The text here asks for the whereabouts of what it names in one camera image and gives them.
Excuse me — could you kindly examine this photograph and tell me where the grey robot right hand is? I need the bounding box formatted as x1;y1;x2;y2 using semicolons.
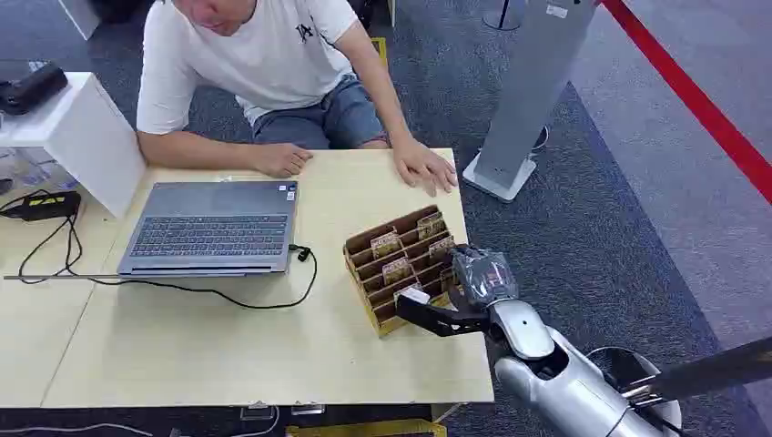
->
394;244;520;339

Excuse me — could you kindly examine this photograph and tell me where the white-edged card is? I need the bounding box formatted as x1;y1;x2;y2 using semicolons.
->
394;283;431;306

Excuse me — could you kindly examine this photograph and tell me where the wooden card box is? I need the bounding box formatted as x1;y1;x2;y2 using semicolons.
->
343;205;469;339

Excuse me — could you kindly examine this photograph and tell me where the person's left hand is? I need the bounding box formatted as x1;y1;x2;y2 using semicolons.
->
391;137;460;198

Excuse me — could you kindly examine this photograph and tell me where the person's hand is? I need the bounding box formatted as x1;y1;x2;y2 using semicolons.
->
391;137;460;198
249;143;315;179

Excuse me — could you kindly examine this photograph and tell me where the grey pillar stand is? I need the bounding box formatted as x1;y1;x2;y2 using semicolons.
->
462;0;599;204

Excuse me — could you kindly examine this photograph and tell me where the yellow crate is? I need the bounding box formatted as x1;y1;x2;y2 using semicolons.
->
285;419;448;437

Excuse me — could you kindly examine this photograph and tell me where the person's right hand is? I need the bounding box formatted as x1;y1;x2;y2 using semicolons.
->
249;143;315;179

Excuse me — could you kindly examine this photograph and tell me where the black pole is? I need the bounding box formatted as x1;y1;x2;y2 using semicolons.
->
621;336;772;404

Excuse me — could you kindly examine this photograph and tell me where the round stand base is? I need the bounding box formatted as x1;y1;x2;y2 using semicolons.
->
482;0;527;32

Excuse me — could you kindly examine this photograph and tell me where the red floor strip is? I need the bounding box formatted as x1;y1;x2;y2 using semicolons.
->
600;0;772;207

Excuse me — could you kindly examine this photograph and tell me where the grey laptop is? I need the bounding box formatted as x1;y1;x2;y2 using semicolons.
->
3;180;300;281

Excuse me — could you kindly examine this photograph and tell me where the person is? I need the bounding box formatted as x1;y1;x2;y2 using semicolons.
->
135;0;460;198

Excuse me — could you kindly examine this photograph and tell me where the white cabinet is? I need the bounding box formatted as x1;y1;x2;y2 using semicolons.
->
0;72;147;219

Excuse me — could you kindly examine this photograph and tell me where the black power adapter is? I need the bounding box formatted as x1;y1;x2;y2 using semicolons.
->
1;190;83;222

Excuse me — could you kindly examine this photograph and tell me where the clear plastic bag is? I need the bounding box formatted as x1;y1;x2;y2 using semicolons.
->
0;147;81;196

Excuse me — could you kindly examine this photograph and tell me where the black laptop cable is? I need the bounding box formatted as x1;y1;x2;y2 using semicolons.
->
16;214;319;311

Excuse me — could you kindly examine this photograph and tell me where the white floor cable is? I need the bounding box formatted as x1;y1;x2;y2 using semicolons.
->
0;422;155;437

